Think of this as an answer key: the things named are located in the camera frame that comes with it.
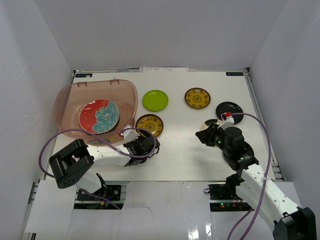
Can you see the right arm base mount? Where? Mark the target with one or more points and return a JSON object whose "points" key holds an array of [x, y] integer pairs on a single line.
{"points": [[222, 199]]}

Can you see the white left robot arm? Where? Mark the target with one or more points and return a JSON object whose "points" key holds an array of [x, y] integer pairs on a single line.
{"points": [[71, 165]]}

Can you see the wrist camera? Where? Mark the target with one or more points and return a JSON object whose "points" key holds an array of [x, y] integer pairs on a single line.
{"points": [[227, 121], [129, 134]]}

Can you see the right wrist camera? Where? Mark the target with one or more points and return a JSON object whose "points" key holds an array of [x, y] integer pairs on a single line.
{"points": [[227, 121]]}

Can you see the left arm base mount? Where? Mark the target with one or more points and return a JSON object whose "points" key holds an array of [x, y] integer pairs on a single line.
{"points": [[114, 193]]}

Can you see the red plate with teal flower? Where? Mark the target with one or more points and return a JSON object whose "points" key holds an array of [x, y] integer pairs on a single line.
{"points": [[99, 116]]}

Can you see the lime green plate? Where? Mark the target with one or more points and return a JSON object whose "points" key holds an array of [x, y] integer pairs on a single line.
{"points": [[155, 100]]}

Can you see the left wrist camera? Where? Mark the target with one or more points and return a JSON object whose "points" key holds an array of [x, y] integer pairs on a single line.
{"points": [[129, 134]]}

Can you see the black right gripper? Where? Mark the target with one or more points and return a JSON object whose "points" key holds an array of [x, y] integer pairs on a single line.
{"points": [[206, 136]]}

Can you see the yellow patterned plate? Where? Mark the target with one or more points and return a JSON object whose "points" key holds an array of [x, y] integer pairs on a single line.
{"points": [[150, 122], [197, 98]]}

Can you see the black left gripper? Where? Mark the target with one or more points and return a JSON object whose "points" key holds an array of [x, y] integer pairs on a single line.
{"points": [[152, 141]]}

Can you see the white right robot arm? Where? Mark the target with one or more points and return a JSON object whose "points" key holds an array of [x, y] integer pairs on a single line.
{"points": [[285, 218]]}

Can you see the cream and black plate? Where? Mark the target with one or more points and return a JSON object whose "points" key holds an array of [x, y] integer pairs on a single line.
{"points": [[209, 122]]}

